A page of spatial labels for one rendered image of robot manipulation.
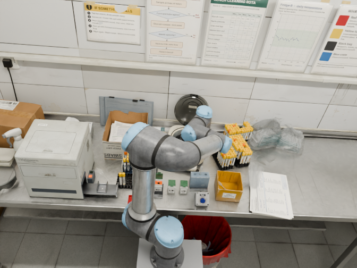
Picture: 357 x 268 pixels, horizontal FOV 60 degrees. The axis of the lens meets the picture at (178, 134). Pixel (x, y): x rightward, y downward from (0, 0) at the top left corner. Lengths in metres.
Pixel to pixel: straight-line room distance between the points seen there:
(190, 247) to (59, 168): 0.71
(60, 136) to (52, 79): 0.53
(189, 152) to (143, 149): 0.15
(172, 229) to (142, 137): 0.43
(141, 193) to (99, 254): 1.40
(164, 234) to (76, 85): 1.13
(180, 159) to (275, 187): 0.97
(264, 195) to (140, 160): 0.93
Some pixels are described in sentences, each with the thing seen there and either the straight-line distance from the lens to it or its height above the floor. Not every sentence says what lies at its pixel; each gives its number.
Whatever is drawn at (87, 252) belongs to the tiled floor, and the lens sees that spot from 2.54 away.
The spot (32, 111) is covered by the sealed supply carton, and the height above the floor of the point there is 1.05.
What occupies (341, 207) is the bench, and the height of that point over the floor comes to 0.87.
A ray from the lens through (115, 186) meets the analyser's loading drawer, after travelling 1.68.
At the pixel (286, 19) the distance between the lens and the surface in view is 1.79.
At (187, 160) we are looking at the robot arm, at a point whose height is 1.51.
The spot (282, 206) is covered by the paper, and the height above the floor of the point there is 0.89.
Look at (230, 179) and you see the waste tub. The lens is 1.77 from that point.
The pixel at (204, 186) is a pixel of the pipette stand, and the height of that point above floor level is 0.90.
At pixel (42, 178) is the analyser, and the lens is 1.63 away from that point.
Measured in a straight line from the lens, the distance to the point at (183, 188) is 1.66.
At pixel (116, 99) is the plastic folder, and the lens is 1.98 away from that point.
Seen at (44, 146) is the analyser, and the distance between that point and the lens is 1.57.
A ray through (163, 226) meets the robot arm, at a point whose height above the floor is 1.15.
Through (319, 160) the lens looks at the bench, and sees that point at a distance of 2.17.
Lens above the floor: 2.22
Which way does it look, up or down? 41 degrees down
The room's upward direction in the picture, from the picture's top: 6 degrees clockwise
